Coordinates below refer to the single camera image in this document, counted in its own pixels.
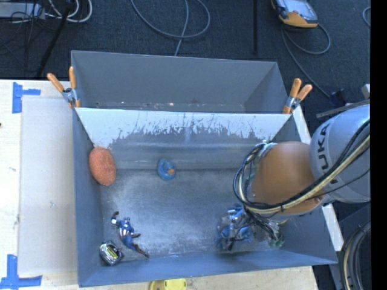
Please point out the blue plastic toy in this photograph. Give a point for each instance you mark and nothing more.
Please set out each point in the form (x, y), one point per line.
(225, 233)

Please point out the grey metal bin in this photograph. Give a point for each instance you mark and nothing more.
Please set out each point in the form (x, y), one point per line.
(181, 210)

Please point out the blue rubber duck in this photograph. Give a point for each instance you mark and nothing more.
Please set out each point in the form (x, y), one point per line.
(166, 170)

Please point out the blue superhero toy figure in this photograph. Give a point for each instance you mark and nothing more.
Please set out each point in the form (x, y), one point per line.
(125, 229)

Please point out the silver and yellow tape measure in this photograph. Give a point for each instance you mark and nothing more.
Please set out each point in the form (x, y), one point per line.
(110, 253)

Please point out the orange-brown oval scrubber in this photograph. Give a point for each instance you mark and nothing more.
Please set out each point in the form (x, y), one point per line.
(102, 166)

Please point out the pale wood flat board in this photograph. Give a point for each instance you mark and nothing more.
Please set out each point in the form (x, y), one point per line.
(45, 177)

